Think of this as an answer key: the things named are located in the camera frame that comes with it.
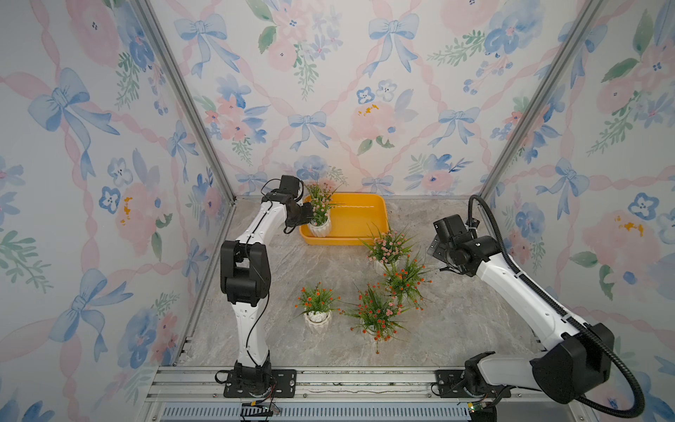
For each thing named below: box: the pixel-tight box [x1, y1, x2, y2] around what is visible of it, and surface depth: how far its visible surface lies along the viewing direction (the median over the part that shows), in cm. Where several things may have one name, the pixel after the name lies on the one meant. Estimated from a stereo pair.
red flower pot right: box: [383, 254, 433, 311], surface depth 81 cm
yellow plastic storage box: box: [298, 193, 390, 246], surface depth 115 cm
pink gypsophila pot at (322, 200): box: [304, 181, 344, 238], surface depth 99 cm
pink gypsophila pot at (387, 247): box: [358, 221, 416, 276], surface depth 89 cm
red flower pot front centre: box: [340, 283, 410, 355], surface depth 74 cm
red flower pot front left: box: [294, 281, 346, 335], surface depth 81 cm
